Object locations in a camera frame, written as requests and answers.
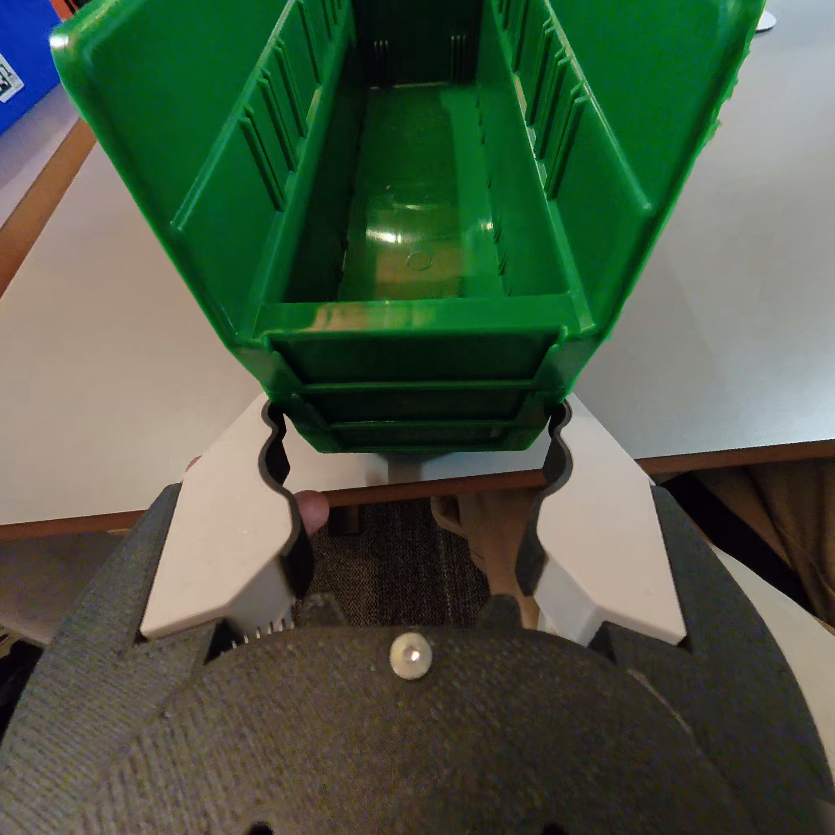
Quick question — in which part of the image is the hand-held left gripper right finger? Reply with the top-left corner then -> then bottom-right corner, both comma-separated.
515,399 -> 688,647

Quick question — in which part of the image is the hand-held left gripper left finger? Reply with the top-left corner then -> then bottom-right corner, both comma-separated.
139,398 -> 315,645

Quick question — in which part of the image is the green plastic bin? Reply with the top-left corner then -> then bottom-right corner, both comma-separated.
290,414 -> 555,454
271,375 -> 575,428
51,0 -> 767,386

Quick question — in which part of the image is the person's left hand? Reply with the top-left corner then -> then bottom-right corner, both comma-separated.
184,455 -> 331,534

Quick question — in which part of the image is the person's left leg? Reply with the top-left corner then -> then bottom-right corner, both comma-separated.
431,489 -> 542,614

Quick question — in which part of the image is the person's leg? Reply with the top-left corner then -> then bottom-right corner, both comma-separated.
659,447 -> 835,627
431,489 -> 542,614

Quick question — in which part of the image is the person's right leg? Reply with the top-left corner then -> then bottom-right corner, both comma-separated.
659,447 -> 835,627

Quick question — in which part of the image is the blue bin with tag sticker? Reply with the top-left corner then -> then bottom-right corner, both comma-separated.
0,0 -> 66,138

